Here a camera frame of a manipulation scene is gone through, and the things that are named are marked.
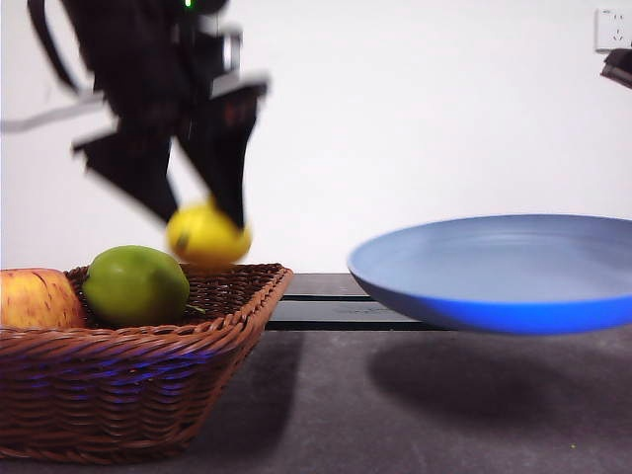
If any green apple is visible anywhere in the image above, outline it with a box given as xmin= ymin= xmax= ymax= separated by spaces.
xmin=81 ymin=245 xmax=208 ymax=328

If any brown wicker basket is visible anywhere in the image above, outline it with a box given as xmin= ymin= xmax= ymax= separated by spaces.
xmin=0 ymin=263 xmax=295 ymax=451

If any yellow lemon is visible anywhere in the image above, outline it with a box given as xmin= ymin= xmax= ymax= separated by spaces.
xmin=166 ymin=199 xmax=253 ymax=269

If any red yellow apple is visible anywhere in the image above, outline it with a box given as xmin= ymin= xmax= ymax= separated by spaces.
xmin=0 ymin=268 xmax=89 ymax=330

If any black cable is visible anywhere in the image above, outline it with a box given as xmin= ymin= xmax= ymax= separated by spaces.
xmin=27 ymin=0 xmax=81 ymax=94

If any white wall socket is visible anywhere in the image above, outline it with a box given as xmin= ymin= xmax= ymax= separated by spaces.
xmin=593 ymin=8 xmax=632 ymax=54

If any blue plate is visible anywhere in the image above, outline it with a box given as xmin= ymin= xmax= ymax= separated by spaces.
xmin=347 ymin=213 xmax=632 ymax=337

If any black flat tray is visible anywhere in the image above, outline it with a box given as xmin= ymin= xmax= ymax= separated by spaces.
xmin=266 ymin=293 xmax=448 ymax=332

